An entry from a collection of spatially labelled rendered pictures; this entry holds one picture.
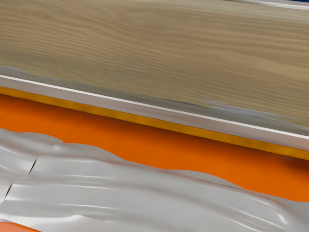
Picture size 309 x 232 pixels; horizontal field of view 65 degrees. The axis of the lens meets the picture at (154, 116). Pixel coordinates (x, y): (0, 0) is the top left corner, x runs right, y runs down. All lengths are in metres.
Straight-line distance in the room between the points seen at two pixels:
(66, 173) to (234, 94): 0.12
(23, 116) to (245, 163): 0.19
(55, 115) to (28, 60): 0.05
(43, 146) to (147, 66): 0.10
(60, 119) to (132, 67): 0.09
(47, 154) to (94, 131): 0.04
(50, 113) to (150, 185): 0.12
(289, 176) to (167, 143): 0.09
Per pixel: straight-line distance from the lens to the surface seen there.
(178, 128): 0.20
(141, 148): 0.19
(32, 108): 0.25
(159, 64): 0.16
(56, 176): 0.17
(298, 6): 0.39
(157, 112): 0.16
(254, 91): 0.17
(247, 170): 0.19
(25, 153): 0.19
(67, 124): 0.22
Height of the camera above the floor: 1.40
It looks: 64 degrees down
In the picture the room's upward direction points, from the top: 10 degrees counter-clockwise
